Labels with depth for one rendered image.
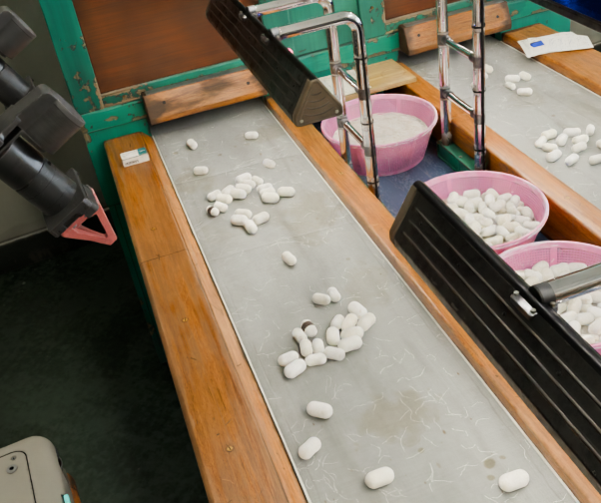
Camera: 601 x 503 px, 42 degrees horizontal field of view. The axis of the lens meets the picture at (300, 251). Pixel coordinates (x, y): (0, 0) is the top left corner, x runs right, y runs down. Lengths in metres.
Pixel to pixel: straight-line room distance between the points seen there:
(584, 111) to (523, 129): 0.15
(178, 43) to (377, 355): 1.03
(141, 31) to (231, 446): 1.14
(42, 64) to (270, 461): 2.01
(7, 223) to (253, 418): 2.04
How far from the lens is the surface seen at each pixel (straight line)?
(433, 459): 1.08
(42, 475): 1.87
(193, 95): 1.96
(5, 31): 1.43
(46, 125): 1.02
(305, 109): 1.21
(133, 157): 1.84
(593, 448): 0.67
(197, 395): 1.18
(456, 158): 1.76
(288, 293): 1.37
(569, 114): 1.88
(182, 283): 1.41
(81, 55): 1.94
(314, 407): 1.13
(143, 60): 1.97
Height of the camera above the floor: 1.57
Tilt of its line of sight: 35 degrees down
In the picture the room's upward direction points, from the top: 10 degrees counter-clockwise
